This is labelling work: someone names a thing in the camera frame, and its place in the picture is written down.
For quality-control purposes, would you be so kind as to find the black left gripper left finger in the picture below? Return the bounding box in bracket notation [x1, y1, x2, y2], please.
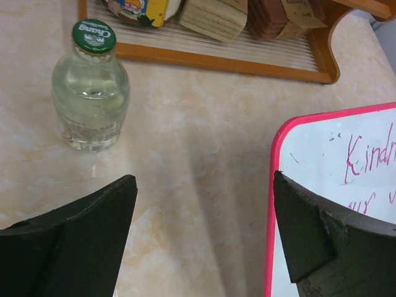
[1, 174, 137, 296]

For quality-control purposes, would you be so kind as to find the pink framed whiteboard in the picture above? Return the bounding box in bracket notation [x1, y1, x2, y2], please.
[264, 103, 395, 296]

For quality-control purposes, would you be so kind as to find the wooden two-tier shelf rack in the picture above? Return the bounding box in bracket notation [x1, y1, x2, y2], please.
[78, 1, 395, 84]

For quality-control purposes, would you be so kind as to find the clear glass bottle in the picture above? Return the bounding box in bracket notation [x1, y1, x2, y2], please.
[51, 19, 131, 153]

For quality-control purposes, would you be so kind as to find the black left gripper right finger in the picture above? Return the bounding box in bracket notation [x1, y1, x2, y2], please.
[273, 171, 395, 296]

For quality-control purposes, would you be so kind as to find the tan sponge block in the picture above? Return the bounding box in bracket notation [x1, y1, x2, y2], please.
[179, 0, 248, 42]

